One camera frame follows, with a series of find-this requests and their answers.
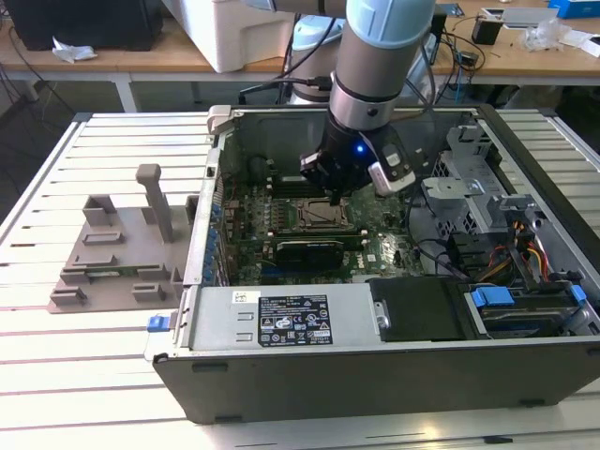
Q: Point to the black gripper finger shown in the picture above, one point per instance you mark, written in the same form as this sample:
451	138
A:
336	197

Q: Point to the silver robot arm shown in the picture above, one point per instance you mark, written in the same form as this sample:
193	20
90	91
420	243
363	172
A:
375	61

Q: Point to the CPU socket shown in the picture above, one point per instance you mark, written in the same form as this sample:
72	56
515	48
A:
301	213

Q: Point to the black RAM slot bank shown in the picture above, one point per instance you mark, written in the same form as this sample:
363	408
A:
290	186
314	233

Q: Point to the black graphics card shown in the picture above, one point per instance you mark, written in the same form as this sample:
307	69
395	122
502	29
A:
309	255

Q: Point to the green motherboard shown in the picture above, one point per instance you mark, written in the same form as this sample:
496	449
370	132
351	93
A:
389	253

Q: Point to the grey case release latch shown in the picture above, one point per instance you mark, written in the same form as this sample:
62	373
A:
220	117

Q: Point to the grey metal drive cage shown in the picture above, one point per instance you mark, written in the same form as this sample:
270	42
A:
469	206

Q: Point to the large white box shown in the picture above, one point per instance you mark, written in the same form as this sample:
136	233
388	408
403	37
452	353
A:
244	42

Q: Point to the black desktop device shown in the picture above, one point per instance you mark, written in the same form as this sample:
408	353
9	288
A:
441	28

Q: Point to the grey power supply unit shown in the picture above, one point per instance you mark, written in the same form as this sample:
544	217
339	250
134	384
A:
220	319

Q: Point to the hard disk in blue carrier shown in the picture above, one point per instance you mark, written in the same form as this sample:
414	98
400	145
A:
491	298

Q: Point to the small black box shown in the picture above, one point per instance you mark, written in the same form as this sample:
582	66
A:
486	30

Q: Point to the black open PC case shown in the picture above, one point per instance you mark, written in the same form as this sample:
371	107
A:
328	389

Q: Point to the wooden desk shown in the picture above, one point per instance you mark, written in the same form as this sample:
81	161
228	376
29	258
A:
140	58
515	61

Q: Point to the grey parts rack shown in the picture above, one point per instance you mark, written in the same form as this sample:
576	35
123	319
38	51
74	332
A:
131	225

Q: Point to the blue plastic clip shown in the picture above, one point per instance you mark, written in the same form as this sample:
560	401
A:
157	323

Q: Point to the grey flat box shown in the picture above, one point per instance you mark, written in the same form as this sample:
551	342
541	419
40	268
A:
525	18

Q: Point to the green RAM stick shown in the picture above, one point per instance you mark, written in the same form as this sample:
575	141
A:
112	272

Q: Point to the clear plastic bag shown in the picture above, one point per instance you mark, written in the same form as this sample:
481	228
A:
544	33

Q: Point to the white paper card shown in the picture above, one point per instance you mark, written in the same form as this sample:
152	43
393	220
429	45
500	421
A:
581	42

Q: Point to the blue cardboard box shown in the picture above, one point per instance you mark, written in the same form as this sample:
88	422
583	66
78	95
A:
576	8

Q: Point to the large black box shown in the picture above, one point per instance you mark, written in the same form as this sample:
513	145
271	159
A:
84	23

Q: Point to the crumpled white paper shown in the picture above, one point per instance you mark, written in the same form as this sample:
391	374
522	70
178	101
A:
70	50

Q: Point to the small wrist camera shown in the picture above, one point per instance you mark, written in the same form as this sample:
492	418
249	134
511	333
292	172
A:
311	166

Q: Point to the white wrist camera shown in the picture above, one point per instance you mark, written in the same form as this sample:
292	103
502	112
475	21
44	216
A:
391	171

